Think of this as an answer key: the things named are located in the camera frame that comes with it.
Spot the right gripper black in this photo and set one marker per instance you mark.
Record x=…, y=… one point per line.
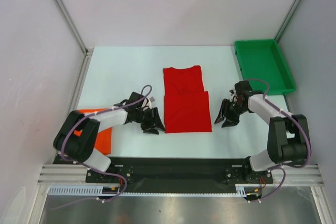
x=224, y=112

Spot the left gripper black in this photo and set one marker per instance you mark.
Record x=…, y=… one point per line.
x=154, y=123

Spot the red t-shirt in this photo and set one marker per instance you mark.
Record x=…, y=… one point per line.
x=186, y=102

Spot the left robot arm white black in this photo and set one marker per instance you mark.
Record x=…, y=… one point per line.
x=77, y=137

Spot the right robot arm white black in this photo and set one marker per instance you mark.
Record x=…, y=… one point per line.
x=288, y=142

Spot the orange folded t-shirt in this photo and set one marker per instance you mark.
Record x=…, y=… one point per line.
x=104, y=138

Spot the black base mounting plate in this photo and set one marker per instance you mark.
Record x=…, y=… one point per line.
x=180, y=175

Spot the green plastic tray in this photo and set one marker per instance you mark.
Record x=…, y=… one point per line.
x=263, y=62

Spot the aluminium frame rail left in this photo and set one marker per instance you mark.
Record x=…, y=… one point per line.
x=83, y=49

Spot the aluminium front rail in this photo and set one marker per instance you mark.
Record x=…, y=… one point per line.
x=67, y=174

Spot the white slotted cable duct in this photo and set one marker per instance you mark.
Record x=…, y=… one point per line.
x=83, y=190

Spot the aluminium frame post right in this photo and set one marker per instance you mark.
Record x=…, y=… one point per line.
x=288, y=17

